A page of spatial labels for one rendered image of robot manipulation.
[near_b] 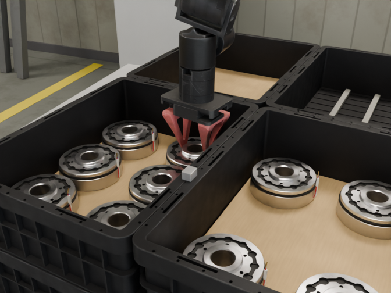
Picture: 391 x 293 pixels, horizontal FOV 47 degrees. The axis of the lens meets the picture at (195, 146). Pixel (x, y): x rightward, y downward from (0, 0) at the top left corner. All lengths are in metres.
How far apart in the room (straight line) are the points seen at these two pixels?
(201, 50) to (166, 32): 2.15
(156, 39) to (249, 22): 0.78
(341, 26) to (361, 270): 2.66
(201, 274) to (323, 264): 0.22
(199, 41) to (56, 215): 0.32
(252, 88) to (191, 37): 0.47
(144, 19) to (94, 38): 1.16
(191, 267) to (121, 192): 0.31
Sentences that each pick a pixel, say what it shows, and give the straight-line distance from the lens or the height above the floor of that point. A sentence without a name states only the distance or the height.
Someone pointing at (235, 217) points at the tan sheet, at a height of 0.83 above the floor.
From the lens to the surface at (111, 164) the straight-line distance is 0.75.
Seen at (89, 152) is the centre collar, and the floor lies 0.87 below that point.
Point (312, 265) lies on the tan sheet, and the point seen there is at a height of 0.83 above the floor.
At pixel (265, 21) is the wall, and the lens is 3.28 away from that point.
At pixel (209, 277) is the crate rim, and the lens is 0.45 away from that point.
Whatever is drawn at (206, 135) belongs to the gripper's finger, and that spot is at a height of 0.92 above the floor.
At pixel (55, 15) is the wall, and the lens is 4.14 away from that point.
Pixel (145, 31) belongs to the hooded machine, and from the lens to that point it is 2.88.
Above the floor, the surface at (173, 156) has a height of 0.86.
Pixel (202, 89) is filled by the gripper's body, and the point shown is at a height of 0.99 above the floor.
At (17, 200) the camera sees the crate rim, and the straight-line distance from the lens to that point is 0.58.
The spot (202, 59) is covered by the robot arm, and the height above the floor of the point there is 1.03.
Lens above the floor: 1.25
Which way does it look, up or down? 30 degrees down
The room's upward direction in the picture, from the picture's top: straight up
